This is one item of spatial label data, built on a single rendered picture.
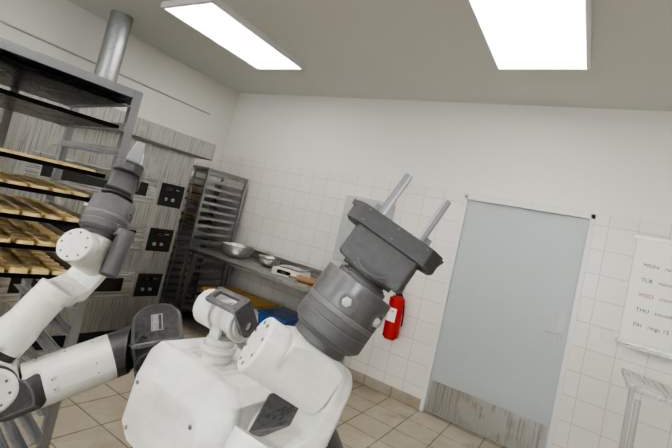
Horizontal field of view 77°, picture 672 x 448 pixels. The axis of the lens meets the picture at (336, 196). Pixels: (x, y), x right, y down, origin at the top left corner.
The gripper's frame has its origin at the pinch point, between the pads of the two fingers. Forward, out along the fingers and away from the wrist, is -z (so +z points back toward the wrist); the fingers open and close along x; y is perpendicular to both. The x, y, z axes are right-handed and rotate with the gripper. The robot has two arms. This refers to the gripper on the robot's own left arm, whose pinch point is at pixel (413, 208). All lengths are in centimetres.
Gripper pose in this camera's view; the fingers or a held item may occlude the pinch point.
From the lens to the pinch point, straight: 52.1
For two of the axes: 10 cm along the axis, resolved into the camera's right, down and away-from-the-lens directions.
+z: -5.9, 8.0, -1.3
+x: -8.0, -5.7, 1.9
